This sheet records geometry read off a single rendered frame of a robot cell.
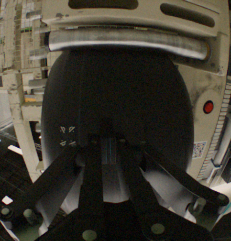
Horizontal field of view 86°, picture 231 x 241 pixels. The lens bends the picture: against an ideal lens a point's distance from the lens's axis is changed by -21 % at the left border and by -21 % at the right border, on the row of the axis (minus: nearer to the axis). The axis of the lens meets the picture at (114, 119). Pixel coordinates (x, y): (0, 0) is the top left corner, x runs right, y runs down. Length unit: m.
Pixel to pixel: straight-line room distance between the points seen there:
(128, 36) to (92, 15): 0.08
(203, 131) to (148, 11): 0.40
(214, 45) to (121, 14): 0.21
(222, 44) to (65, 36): 0.31
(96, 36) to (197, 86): 0.30
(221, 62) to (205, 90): 0.15
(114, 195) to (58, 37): 0.30
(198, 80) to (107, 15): 0.30
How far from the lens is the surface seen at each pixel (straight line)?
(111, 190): 0.26
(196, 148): 0.56
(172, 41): 0.32
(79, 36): 0.29
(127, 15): 0.28
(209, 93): 0.49
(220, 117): 0.58
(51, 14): 0.29
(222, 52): 0.35
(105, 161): 0.16
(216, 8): 0.39
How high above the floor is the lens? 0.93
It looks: 24 degrees up
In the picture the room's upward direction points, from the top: 178 degrees counter-clockwise
